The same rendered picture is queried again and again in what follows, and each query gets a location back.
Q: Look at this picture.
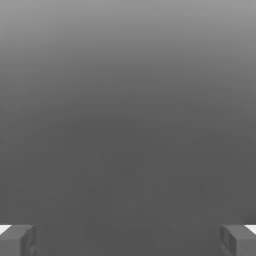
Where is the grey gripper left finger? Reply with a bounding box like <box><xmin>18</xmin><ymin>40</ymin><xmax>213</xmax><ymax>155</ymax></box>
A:
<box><xmin>0</xmin><ymin>224</ymin><xmax>38</xmax><ymax>256</ymax></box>

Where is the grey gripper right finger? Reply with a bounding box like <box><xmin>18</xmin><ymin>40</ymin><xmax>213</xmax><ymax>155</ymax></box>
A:
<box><xmin>219</xmin><ymin>224</ymin><xmax>256</xmax><ymax>256</ymax></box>

